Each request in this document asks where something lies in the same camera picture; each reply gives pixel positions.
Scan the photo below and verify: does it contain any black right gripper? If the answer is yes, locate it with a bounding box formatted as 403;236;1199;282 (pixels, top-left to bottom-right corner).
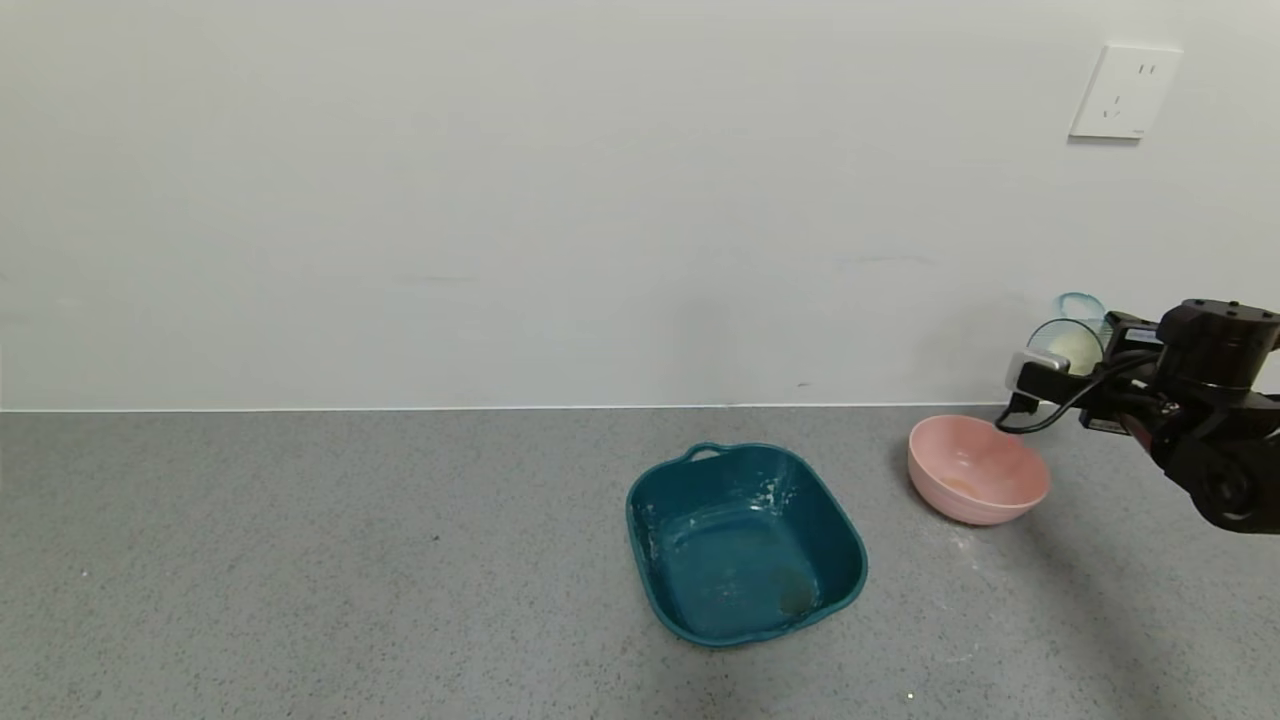
1078;310;1166;436

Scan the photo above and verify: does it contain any clear ribbed plastic cup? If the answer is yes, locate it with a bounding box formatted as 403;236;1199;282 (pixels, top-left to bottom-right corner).
1027;292;1113;378

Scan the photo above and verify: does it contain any pink round bowl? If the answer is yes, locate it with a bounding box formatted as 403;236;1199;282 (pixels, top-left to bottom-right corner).
907;415;1051;527

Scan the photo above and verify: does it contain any teal square plastic basin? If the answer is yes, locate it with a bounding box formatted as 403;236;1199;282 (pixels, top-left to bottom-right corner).
627;443;868;648

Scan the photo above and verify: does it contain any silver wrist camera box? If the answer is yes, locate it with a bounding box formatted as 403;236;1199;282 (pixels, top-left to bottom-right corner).
1004;349;1073;403

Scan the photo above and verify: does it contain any black camera cable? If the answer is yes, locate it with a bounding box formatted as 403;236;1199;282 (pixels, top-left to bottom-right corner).
994;352;1163;437

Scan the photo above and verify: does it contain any white wall socket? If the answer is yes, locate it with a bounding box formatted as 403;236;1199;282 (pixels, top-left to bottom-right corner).
1069;44;1184;140

